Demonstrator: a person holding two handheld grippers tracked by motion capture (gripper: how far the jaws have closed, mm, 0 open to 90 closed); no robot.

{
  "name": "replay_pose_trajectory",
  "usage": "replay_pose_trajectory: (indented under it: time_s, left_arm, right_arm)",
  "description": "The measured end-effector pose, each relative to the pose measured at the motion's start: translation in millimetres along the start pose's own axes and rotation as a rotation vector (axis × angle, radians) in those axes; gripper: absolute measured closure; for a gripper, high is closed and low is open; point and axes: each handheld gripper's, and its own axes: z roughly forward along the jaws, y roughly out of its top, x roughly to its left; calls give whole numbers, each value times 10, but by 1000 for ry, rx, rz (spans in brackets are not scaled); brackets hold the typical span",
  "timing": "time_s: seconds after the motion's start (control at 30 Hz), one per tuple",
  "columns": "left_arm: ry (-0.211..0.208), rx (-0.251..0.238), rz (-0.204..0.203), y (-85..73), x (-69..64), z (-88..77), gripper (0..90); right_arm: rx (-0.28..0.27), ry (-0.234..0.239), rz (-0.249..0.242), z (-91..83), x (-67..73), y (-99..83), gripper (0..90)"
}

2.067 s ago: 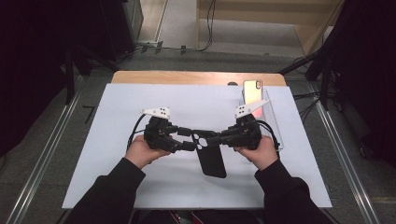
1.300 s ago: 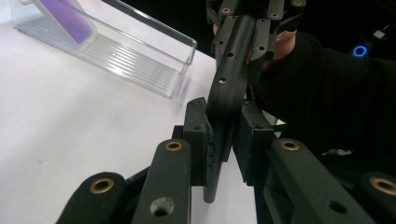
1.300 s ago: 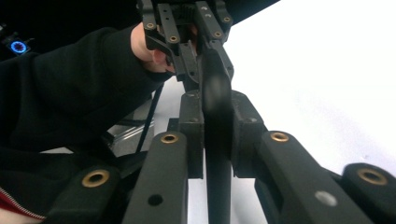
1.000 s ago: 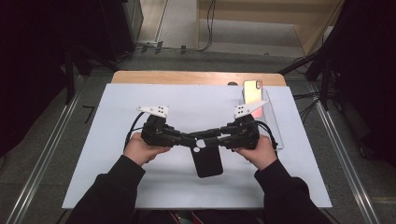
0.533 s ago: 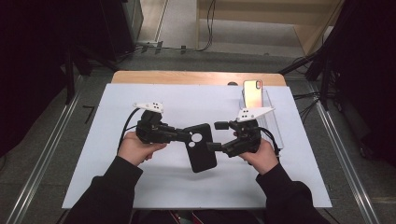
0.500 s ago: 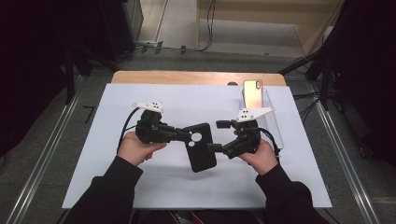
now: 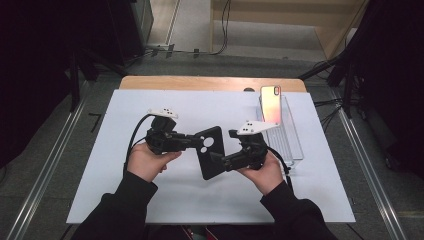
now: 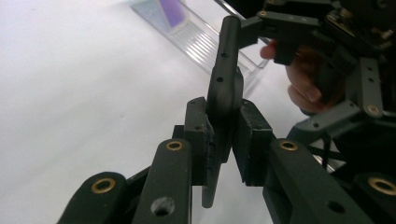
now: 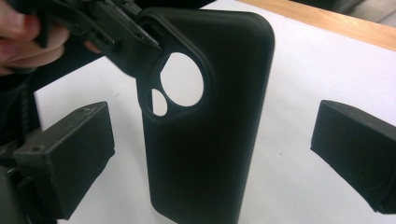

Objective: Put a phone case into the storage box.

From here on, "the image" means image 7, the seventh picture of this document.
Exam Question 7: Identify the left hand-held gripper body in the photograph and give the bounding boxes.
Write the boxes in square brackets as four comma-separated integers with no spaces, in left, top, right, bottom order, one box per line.
[145,107,196,156]

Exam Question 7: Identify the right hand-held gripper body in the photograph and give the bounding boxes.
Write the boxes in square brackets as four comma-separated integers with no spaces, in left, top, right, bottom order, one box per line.
[226,120,280,172]

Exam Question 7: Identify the black phone case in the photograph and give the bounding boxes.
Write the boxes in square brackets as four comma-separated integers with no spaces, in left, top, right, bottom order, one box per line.
[194,125,228,181]

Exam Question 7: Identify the clear acrylic rack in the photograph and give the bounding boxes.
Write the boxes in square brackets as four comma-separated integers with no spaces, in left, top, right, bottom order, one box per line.
[256,94,305,168]

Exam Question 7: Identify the shiny pink phone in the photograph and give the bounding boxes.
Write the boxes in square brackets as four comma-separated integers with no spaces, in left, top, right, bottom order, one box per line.
[260,85,283,126]

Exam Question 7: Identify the person's right hand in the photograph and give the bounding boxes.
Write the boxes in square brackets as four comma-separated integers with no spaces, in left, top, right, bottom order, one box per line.
[238,151,287,197]

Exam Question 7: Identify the person's left hand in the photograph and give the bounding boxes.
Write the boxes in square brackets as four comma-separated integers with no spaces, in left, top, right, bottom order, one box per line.
[127,141,183,183]

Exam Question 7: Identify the white board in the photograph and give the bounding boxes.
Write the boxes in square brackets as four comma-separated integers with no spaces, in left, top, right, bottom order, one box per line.
[66,89,356,224]

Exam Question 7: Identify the wooden table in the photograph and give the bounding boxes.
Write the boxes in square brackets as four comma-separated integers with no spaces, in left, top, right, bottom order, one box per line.
[118,75,308,93]

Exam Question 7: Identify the black metal stand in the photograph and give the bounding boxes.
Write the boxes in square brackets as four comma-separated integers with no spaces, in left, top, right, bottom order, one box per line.
[68,49,101,113]

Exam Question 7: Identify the light wooden furniture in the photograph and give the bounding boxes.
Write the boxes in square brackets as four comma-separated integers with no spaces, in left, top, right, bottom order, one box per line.
[209,0,369,60]

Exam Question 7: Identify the black curtain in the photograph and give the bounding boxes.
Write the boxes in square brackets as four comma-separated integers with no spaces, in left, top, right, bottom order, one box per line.
[0,0,134,168]
[346,0,424,179]

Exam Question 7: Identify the left hand-held gripper cable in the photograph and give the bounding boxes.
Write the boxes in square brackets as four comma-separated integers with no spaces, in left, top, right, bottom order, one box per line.
[123,113,156,174]

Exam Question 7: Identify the hand-held gripper cable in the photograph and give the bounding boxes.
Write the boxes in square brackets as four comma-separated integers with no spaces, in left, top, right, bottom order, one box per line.
[123,113,156,174]
[266,146,294,193]

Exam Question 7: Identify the right hand-held gripper cable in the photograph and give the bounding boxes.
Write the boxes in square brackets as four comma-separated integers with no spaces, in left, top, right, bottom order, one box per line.
[266,146,294,193]

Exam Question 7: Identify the metal floor rail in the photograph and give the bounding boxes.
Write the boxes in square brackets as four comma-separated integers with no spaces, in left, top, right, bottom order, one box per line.
[336,106,408,240]
[6,83,88,240]

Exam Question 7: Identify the black hanging cables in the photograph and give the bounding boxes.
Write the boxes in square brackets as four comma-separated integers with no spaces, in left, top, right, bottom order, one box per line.
[218,0,233,56]

